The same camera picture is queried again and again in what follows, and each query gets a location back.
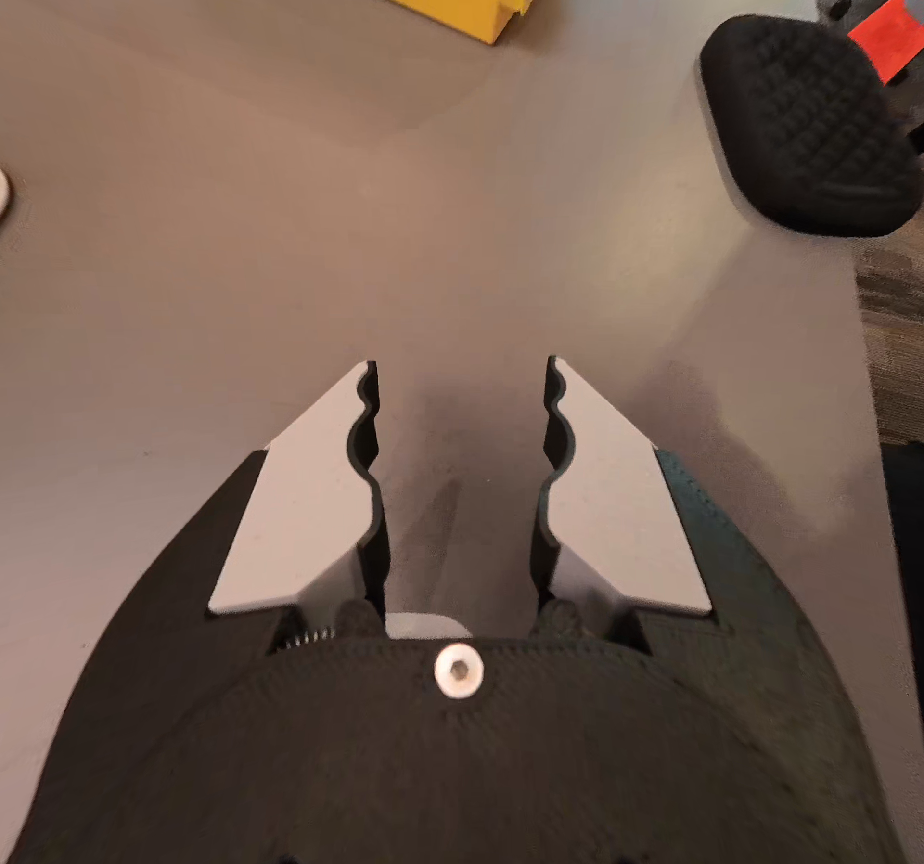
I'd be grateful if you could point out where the orange traffic cone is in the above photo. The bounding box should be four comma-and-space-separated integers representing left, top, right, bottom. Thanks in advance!
847, 0, 924, 87

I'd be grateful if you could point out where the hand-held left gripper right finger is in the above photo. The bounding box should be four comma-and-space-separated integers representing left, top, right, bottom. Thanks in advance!
530, 355, 713, 628

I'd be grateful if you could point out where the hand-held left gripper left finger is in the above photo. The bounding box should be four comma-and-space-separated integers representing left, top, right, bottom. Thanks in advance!
208, 361, 392, 624

